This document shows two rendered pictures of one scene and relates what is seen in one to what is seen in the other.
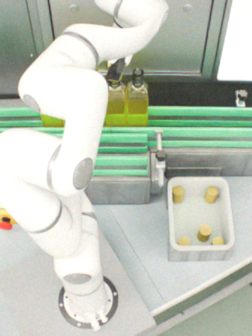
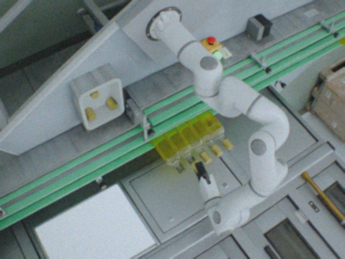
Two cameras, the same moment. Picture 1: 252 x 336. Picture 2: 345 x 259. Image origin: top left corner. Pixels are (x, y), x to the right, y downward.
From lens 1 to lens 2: 0.86 m
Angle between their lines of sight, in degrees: 33
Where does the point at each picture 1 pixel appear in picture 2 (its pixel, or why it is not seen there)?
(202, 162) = (102, 130)
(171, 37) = (164, 195)
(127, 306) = (140, 31)
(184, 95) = not seen: hidden behind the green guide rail
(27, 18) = (239, 164)
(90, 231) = (205, 90)
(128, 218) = (135, 73)
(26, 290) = (199, 12)
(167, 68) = (150, 174)
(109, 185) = (161, 93)
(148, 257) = (122, 58)
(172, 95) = not seen: hidden behind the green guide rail
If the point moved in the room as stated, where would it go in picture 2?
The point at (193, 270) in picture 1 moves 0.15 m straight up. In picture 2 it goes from (91, 65) to (110, 92)
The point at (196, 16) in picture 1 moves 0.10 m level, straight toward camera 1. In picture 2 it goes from (161, 216) to (165, 205)
